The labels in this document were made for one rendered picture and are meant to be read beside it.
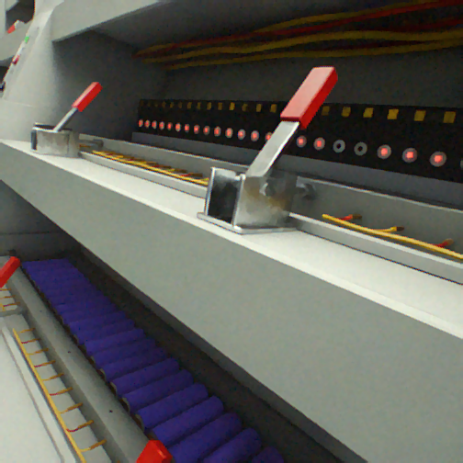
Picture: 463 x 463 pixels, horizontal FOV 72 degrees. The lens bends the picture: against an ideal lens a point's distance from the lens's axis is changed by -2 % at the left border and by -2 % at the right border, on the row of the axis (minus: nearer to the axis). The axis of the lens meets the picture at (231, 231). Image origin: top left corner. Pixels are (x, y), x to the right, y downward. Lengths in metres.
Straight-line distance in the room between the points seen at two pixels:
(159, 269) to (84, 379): 0.17
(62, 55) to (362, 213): 0.49
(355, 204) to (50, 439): 0.26
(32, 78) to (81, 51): 0.08
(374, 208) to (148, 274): 0.11
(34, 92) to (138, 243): 0.41
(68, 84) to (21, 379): 0.40
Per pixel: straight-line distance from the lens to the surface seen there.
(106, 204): 0.20
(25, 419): 0.32
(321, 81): 0.17
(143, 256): 0.17
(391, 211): 0.17
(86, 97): 0.38
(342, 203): 0.18
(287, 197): 0.15
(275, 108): 0.36
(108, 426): 0.27
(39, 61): 0.56
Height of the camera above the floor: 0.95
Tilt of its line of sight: 2 degrees up
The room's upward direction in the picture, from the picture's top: 24 degrees clockwise
